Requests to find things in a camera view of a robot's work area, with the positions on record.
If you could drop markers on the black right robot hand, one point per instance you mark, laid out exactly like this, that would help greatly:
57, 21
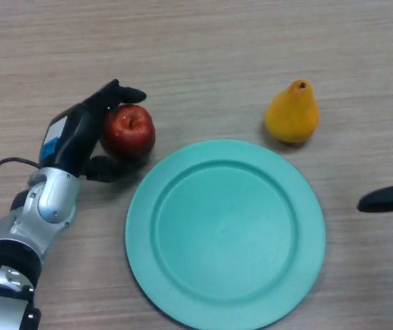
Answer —
389, 199

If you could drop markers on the red apple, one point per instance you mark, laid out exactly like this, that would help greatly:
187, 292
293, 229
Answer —
130, 134

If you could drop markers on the yellow pear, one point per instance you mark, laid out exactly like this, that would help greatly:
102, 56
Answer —
292, 117

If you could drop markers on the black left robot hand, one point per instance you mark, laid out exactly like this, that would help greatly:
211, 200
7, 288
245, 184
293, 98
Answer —
75, 137

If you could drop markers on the green round plate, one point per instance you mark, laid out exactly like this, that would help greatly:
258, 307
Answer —
225, 237

